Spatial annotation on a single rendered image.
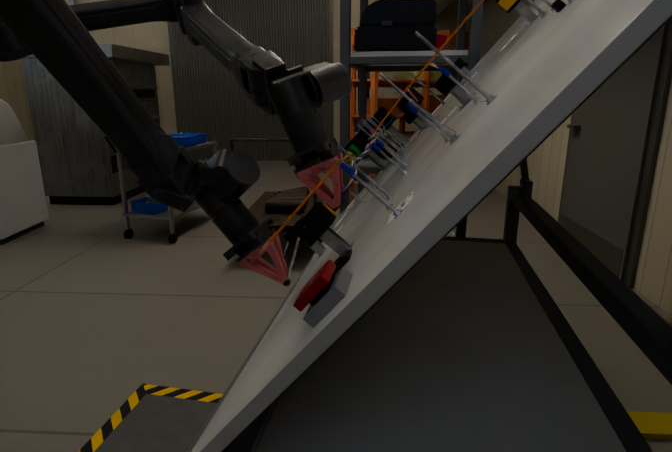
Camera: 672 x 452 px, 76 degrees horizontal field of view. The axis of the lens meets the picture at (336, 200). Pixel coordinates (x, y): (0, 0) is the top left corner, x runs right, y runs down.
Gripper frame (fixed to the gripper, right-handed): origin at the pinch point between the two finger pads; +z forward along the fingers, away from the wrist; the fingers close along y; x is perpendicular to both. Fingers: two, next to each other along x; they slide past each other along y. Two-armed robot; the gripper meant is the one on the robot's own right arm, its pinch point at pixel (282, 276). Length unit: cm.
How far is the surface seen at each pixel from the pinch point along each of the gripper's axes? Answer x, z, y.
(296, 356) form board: -7.9, 4.0, -26.8
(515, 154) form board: -36.5, 0.2, -28.7
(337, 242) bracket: -11.4, 1.1, -1.0
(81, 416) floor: 146, 5, 76
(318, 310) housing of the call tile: -11.8, 2.2, -23.9
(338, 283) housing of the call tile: -15.2, 1.4, -23.0
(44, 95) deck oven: 259, -279, 385
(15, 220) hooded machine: 293, -156, 272
